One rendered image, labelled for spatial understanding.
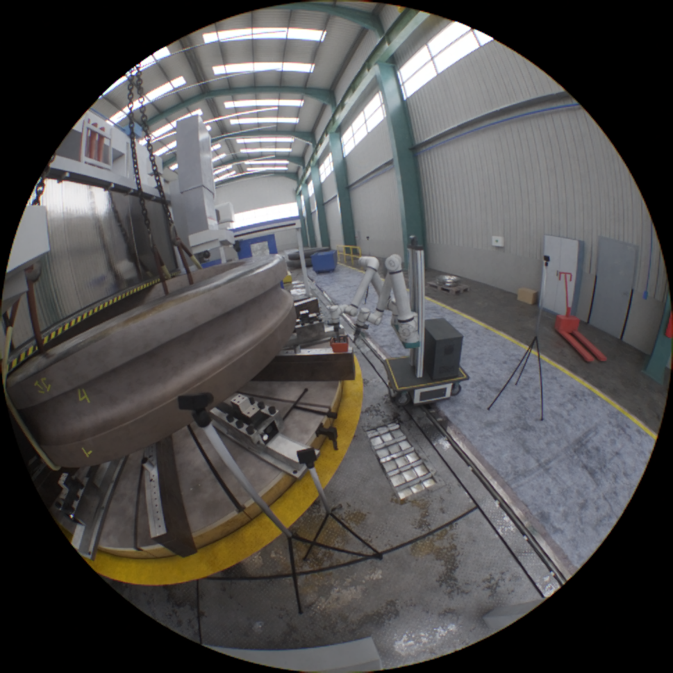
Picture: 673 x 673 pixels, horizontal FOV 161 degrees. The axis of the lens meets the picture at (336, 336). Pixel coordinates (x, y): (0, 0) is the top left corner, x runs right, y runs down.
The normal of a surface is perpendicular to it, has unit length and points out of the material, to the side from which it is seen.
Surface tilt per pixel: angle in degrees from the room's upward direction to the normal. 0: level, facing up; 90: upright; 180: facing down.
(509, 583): 0
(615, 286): 90
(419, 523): 0
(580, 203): 90
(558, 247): 90
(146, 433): 90
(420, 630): 0
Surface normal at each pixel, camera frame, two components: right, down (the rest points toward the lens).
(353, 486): -0.13, -0.90
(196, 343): 0.84, 0.12
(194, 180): 0.25, 0.38
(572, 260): -0.96, 0.22
